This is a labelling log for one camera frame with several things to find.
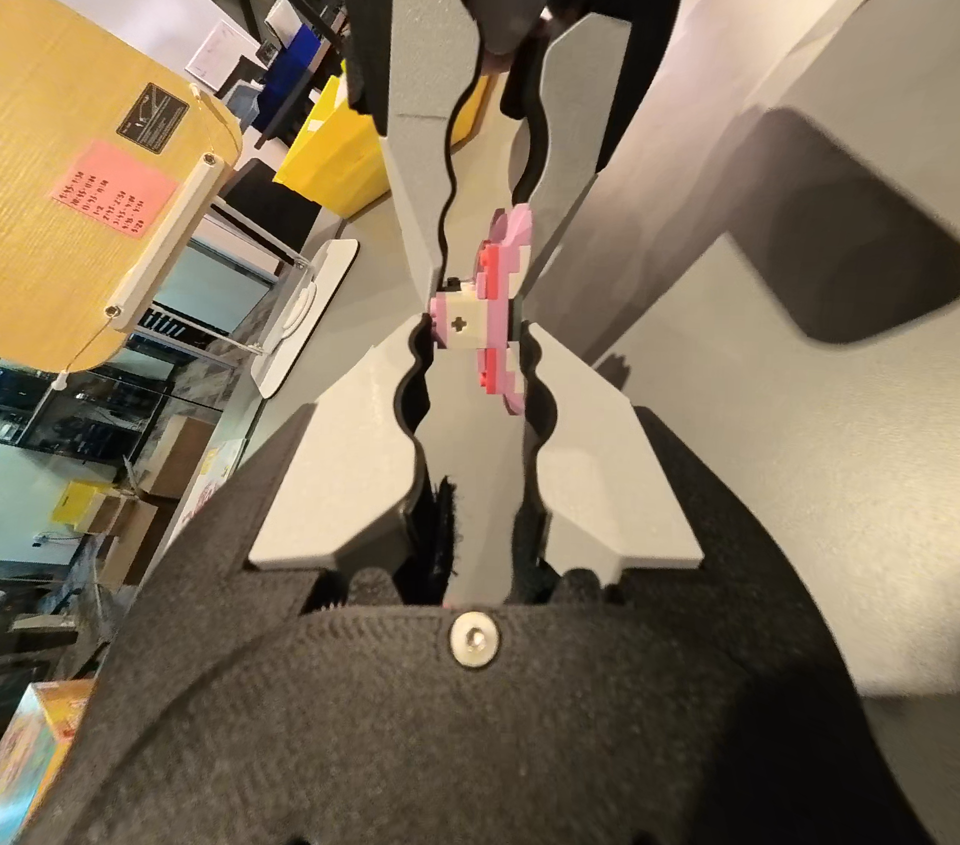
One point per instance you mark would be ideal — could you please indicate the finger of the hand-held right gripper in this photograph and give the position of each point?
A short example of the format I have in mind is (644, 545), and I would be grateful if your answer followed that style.
(424, 72)
(581, 102)

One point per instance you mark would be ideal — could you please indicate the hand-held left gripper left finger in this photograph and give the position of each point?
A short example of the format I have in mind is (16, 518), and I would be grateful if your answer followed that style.
(337, 485)

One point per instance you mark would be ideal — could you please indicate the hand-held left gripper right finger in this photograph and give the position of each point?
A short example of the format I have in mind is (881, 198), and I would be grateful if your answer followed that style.
(615, 485)

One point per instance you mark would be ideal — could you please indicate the pink toy brick model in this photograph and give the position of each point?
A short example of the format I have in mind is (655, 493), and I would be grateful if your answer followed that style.
(495, 320)

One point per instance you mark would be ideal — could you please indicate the person's right hand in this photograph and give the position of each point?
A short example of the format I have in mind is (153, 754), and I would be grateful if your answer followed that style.
(510, 5)

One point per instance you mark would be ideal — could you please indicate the yellow plastic bin with papers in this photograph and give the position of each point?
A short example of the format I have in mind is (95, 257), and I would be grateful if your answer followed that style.
(337, 155)

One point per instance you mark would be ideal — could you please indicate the blue storage bin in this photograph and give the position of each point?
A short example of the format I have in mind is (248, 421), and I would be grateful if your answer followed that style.
(300, 65)

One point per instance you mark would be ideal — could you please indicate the brown cardboard box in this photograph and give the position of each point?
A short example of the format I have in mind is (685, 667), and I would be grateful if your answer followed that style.
(180, 455)

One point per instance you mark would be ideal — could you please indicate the black label plate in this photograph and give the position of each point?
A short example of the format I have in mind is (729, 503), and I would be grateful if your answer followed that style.
(152, 117)

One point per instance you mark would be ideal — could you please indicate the pink sticky note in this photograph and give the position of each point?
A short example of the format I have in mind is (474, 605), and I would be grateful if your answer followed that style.
(112, 189)

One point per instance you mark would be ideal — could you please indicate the wooden book stand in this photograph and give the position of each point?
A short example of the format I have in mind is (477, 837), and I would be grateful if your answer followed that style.
(75, 72)

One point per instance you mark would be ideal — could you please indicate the orange toy brick box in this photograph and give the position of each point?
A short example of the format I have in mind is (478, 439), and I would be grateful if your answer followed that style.
(37, 755)

